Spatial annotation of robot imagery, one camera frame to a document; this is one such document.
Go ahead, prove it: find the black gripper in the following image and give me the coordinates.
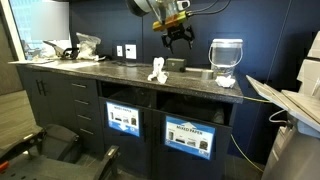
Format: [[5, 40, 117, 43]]
[[161, 23, 196, 54]]

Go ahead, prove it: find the tall twisted white tissue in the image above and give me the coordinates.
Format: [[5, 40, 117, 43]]
[[147, 57, 170, 85]]

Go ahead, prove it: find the small white tissue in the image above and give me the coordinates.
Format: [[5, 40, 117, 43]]
[[214, 75, 237, 89]]

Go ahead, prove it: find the small black box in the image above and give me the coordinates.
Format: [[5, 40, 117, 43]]
[[165, 57, 187, 73]]

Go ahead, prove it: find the clear plastic bag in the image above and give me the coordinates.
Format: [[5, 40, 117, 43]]
[[75, 32, 102, 62]]

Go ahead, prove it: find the blue sign with down arrow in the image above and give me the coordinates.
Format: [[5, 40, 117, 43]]
[[105, 100, 142, 138]]

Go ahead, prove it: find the blue sign with up arrow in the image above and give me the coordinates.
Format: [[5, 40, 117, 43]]
[[164, 115, 217, 161]]

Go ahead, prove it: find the dark cabinet with stone counter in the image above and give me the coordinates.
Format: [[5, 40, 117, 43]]
[[16, 59, 245, 180]]

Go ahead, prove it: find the white paper sheet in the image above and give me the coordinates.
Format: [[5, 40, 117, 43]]
[[8, 59, 54, 66]]

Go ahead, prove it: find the window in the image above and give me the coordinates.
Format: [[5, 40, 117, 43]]
[[9, 0, 73, 62]]

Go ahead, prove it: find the grey white office printer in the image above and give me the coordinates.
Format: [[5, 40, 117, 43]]
[[246, 31, 320, 180]]

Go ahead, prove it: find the wrist camera on yellow mount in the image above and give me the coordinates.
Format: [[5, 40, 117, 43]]
[[152, 0, 192, 33]]

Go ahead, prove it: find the clear plastic bucket with handle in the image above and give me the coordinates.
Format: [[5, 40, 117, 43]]
[[208, 38, 244, 78]]

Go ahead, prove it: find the large white wall outlet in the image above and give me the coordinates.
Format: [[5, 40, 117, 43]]
[[124, 43, 138, 60]]

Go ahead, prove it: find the yellow cable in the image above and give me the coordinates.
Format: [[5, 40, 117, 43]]
[[229, 95, 272, 174]]

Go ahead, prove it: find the white printer cable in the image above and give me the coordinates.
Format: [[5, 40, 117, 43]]
[[268, 109, 289, 125]]

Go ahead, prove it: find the black cabinet door handle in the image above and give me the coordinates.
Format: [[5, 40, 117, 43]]
[[35, 79, 42, 96], [40, 79, 48, 97]]

